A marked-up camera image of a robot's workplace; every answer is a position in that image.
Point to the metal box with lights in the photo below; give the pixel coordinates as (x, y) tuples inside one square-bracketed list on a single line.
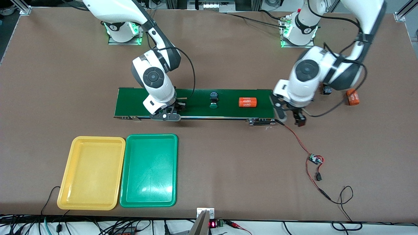
[(210, 5)]

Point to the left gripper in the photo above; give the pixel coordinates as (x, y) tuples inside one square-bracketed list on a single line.
[(296, 113)]

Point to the green plastic tray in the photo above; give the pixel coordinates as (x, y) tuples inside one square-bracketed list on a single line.
[(148, 169)]

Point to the small metal bracket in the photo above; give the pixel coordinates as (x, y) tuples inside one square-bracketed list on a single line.
[(210, 212)]

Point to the black inline rocker switch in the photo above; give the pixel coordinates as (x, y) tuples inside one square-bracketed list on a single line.
[(318, 177)]

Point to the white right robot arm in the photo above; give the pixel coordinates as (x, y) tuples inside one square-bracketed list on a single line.
[(153, 76)]

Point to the grey metal stand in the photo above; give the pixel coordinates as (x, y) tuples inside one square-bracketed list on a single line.
[(200, 227)]

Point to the red LED display module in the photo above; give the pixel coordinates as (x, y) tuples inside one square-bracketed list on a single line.
[(213, 224)]

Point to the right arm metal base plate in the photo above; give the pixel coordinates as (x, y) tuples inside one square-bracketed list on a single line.
[(125, 42)]

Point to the yellow plastic tray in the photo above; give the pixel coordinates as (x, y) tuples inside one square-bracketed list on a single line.
[(91, 173)]

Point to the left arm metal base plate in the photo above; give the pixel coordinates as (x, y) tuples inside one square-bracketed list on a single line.
[(298, 46)]

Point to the orange cylinder white print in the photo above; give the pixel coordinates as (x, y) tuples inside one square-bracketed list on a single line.
[(353, 98), (247, 102)]

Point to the small black controller circuit board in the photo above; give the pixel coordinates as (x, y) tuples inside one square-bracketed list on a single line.
[(315, 159)]

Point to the green mushroom push button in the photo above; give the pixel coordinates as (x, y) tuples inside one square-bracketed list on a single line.
[(213, 96)]

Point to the green conveyor belt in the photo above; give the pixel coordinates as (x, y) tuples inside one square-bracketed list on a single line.
[(196, 112)]

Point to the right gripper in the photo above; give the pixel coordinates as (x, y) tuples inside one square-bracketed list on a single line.
[(178, 105)]

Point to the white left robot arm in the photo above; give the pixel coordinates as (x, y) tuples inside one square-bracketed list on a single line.
[(307, 71)]

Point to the aluminium frame profile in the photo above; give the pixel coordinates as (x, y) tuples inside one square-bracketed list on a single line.
[(403, 13), (24, 9)]

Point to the yellow mushroom push button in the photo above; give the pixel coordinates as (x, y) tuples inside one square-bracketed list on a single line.
[(326, 90)]

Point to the red clip lead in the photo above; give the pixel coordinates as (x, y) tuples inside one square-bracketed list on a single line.
[(238, 225)]

